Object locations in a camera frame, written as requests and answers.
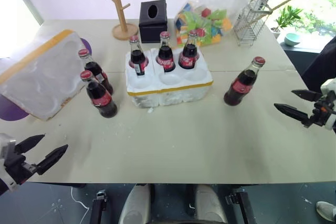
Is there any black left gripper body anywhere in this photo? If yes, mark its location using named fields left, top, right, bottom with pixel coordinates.
left=3, top=144, right=39, bottom=185

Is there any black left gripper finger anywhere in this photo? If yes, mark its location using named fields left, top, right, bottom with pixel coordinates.
left=36, top=144, right=69, bottom=176
left=15, top=134, right=46, bottom=154

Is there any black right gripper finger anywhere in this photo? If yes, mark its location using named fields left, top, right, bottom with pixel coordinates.
left=274, top=103, right=312, bottom=129
left=291, top=89, right=323, bottom=102

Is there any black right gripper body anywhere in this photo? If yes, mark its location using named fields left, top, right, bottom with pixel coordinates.
left=301, top=98, right=331, bottom=129

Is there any glass cola bottle red cap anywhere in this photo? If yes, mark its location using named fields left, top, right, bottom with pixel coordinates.
left=223, top=56, right=266, bottom=107
left=79, top=69, right=119, bottom=119
left=156, top=31, right=177, bottom=73
left=178, top=30, right=200, bottom=70
left=78, top=48, right=114, bottom=96
left=128, top=35, right=150, bottom=77

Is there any white foam lid yellow tape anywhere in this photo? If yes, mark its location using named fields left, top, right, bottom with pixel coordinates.
left=0, top=29, right=89, bottom=121

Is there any white foam bottle tray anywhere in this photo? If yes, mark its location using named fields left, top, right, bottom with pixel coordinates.
left=124, top=47, right=214, bottom=109

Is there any black tissue box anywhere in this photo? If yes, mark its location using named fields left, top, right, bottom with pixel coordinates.
left=138, top=0, right=169, bottom=45

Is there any person in dark clothing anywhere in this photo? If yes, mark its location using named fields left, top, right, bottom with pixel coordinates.
left=301, top=36, right=336, bottom=94

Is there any dark side cabinet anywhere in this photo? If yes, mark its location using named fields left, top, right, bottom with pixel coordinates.
left=277, top=40, right=327, bottom=78

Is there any teal bowl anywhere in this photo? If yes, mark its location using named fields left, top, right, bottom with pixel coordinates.
left=283, top=33, right=302, bottom=47

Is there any black table leg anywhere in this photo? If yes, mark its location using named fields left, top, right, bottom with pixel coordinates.
left=225, top=185, right=258, bottom=224
left=88, top=189, right=109, bottom=224

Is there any green potted plant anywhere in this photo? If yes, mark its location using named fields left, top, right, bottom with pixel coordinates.
left=270, top=5, right=304, bottom=39

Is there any grey shoe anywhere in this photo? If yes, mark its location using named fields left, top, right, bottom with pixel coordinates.
left=315, top=200, right=336, bottom=222

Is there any grey rounded shape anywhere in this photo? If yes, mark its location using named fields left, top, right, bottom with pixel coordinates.
left=118, top=184, right=156, bottom=224
left=193, top=184, right=228, bottom=224

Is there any plastic bag of colourful blocks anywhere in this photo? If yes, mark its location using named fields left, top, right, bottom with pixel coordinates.
left=174, top=0, right=253, bottom=48

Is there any wooden mug tree stand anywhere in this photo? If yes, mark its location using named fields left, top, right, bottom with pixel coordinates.
left=94, top=0, right=140, bottom=41

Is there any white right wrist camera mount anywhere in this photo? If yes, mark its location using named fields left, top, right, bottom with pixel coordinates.
left=320, top=77, right=336, bottom=131

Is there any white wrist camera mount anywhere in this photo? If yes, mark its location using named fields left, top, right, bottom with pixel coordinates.
left=320, top=77, right=336, bottom=131
left=0, top=132, right=20, bottom=192

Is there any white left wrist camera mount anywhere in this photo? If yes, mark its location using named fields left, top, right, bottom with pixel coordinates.
left=0, top=132, right=20, bottom=192

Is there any white floor cable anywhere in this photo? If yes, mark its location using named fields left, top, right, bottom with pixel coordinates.
left=70, top=186, right=90, bottom=224

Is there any metal wire rack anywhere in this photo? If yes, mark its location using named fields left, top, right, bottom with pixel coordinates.
left=233, top=0, right=274, bottom=48

